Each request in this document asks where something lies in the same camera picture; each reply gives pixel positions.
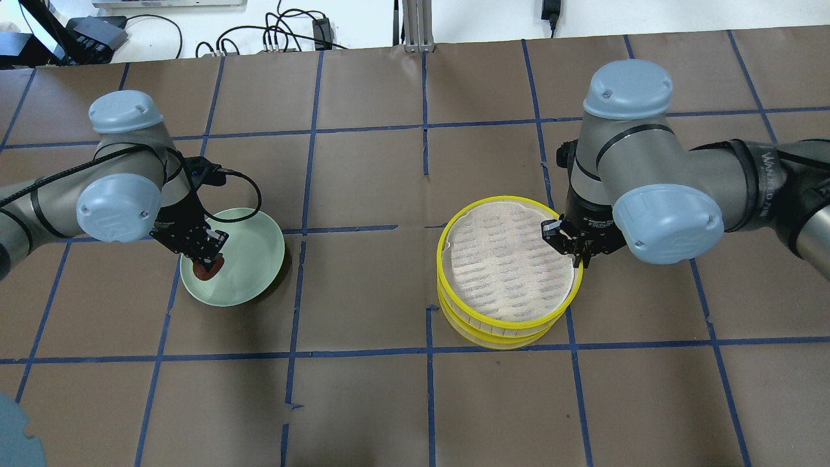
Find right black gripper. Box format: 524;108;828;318
541;139;626;269

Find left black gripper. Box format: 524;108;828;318
149;159;229;263

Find brown steamed bun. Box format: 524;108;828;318
192;253;225;281

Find yellow top steamer layer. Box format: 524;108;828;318
435;196;583;330

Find yellow steamer layer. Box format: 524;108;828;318
438;285;578;351
435;196;583;330

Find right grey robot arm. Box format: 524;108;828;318
541;59;829;277

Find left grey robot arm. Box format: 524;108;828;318
1;90;229;280

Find yellow bottom steamer layer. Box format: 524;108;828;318
438;285;578;351

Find mint green plate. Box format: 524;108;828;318
179;211;286;307

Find black power adapter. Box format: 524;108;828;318
541;0;562;36

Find black box device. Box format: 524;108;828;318
66;16;128;65

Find black cable bundle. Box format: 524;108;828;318
123;0;348;59

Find aluminium frame post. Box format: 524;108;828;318
398;0;436;53

